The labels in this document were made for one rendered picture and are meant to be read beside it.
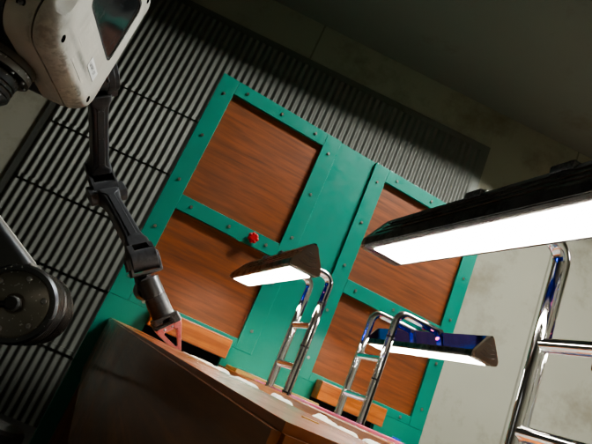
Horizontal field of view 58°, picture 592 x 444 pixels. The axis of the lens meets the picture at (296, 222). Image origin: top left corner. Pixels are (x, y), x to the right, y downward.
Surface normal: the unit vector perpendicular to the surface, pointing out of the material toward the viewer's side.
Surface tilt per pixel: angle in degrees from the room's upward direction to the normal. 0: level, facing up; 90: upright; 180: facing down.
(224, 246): 90
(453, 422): 90
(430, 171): 90
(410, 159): 90
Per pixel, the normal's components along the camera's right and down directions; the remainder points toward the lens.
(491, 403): 0.19, -0.23
